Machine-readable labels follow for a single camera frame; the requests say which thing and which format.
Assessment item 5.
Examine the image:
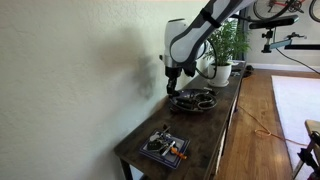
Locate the orange extension cord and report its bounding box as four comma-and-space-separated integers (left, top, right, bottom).
237, 104, 309, 148

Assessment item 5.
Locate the black key fob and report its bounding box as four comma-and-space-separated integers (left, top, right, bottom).
147, 141, 162, 151

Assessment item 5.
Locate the white plant pot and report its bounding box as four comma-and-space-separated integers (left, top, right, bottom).
208, 63, 231, 87

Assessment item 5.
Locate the light wooden stool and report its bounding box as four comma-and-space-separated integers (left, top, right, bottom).
293, 120, 320, 180

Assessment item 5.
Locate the dark wooden console table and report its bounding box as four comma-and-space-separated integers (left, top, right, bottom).
114, 75, 242, 180

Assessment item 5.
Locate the red bicycle on wall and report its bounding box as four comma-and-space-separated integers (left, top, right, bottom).
253, 0, 320, 22

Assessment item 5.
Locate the dark round bowl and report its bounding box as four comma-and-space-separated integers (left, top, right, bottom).
170, 89, 217, 112

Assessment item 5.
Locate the black camera on stand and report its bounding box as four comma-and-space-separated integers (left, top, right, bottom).
249, 15, 299, 53

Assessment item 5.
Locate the green potted plant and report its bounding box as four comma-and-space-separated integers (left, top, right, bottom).
204, 20, 250, 66

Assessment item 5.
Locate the blue white square tray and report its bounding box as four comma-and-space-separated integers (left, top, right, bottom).
139, 130, 189, 169

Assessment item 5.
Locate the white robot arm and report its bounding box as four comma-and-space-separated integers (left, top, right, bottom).
159, 0, 256, 96

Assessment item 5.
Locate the orange handled tool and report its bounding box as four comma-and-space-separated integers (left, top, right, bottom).
170, 147, 187, 160

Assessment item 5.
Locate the white rug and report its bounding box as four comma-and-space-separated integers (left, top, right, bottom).
271, 75, 320, 167

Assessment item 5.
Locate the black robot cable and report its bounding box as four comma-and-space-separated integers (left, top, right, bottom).
194, 38, 219, 80

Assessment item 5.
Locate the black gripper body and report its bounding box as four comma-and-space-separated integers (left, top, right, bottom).
165, 67, 182, 88

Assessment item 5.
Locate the bunch of keys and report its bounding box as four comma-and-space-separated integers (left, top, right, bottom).
147, 125, 176, 156

